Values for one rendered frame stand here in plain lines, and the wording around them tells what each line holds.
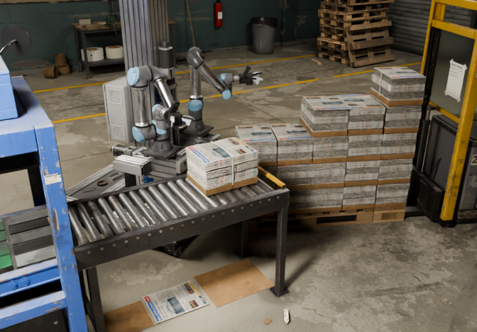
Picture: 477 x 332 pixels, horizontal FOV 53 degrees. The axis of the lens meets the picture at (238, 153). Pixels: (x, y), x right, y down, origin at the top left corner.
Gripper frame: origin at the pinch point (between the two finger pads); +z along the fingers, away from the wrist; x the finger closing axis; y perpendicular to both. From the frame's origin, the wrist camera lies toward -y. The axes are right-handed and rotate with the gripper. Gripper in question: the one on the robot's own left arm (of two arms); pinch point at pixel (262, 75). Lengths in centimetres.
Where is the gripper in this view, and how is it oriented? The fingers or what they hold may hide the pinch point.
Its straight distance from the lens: 398.4
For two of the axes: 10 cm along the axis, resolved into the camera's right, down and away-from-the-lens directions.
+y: 0.0, 8.5, 5.2
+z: 10.0, 0.0, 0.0
